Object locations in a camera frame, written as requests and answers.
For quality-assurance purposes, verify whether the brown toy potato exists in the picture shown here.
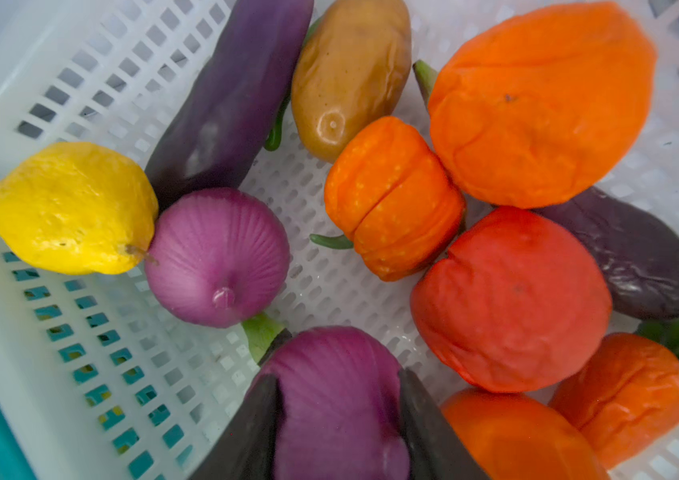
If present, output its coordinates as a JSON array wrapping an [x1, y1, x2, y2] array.
[[291, 0, 413, 163]]

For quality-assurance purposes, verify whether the dark wrinkled toy eggplant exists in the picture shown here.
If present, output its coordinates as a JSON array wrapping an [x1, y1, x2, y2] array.
[[535, 187, 679, 322]]

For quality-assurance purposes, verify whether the yellow toy lemon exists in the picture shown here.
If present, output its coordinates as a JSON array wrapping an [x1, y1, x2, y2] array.
[[0, 142, 158, 275]]

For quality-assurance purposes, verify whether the red toy tomato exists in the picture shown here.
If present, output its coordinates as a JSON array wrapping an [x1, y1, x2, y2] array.
[[411, 207, 613, 393]]

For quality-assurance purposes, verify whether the purple toy eggplant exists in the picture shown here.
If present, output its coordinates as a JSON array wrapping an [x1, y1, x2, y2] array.
[[145, 0, 313, 210]]

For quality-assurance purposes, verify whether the purple toy onion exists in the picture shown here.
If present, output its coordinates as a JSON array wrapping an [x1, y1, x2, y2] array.
[[144, 188, 290, 328], [261, 326, 411, 479]]

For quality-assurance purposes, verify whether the small orange toy fruit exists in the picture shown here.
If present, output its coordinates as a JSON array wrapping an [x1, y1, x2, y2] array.
[[549, 333, 679, 470]]

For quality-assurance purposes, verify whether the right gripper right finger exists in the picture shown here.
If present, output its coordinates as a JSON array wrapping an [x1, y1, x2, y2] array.
[[399, 368, 489, 480]]

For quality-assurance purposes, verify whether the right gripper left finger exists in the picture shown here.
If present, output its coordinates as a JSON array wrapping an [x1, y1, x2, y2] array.
[[189, 374, 281, 480]]

